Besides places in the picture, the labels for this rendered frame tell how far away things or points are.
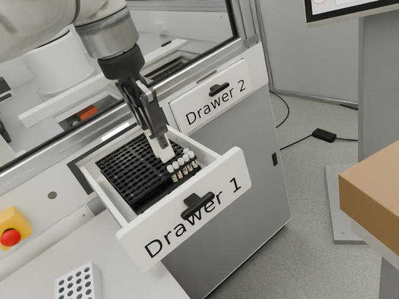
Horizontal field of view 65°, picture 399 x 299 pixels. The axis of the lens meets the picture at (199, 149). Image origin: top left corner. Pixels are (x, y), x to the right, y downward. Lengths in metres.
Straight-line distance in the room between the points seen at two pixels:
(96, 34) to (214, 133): 0.61
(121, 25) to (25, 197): 0.51
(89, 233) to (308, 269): 0.98
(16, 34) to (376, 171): 0.59
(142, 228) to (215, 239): 0.73
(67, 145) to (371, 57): 1.04
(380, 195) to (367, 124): 0.85
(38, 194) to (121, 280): 0.30
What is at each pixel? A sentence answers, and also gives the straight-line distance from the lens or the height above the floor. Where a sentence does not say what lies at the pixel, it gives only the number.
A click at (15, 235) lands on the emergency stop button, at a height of 0.88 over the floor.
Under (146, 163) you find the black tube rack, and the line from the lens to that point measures 0.75.
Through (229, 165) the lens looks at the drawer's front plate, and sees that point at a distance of 0.63.
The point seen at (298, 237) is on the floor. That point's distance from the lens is 1.63.
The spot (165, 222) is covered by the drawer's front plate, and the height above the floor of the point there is 0.89.
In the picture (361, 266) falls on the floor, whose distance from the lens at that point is 1.55.
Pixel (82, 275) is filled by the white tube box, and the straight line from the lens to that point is 0.76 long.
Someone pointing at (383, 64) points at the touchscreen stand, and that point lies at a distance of 1.32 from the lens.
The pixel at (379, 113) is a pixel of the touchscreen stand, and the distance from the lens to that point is 1.42.
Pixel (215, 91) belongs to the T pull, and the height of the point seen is 0.91.
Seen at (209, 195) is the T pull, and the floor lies 0.91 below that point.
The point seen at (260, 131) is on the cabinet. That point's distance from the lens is 1.18.
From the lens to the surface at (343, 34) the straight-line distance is 2.23.
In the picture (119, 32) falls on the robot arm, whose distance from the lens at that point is 0.53.
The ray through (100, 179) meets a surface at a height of 0.84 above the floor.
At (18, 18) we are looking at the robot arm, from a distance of 0.39.
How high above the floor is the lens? 1.31
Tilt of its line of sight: 35 degrees down
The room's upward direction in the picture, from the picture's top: 20 degrees counter-clockwise
